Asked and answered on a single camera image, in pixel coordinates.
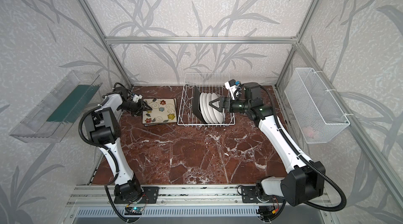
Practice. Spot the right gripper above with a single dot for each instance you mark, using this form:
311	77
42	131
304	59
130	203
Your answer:
226	104

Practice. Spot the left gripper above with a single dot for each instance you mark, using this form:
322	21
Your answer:
136	106

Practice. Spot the black square plate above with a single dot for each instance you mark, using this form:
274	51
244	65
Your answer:
196	105
163	111

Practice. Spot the square floral plate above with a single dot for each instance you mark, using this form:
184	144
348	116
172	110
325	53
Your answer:
162	123

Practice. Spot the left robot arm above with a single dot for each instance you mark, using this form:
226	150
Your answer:
99	127

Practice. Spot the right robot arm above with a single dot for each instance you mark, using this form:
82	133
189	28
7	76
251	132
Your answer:
304	180

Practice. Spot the white round plate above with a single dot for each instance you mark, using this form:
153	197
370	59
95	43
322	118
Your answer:
219	115
208	111
214	120
203	108

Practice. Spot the green mat in bin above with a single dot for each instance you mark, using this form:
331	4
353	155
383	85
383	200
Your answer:
72	106

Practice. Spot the pink object in basket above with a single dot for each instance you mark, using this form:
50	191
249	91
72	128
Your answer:
309	132

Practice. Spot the green led circuit board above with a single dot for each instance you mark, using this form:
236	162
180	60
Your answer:
134	210

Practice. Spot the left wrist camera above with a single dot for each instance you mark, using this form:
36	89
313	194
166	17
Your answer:
137	98

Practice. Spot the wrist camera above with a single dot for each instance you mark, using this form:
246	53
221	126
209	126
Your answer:
137	98
234	88

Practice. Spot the white wire dish rack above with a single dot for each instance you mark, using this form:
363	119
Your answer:
207	83

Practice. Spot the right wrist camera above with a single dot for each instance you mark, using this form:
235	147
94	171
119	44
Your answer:
234	88

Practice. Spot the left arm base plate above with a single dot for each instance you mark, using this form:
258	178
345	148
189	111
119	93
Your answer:
149	196

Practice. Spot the clear plastic wall bin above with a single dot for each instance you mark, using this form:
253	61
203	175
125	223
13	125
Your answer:
35	129

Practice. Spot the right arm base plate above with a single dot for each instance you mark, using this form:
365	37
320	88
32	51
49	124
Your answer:
255	194

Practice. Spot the white mesh wall basket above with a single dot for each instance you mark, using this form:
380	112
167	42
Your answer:
314	105

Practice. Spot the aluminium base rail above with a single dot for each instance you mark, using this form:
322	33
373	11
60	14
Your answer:
168	195

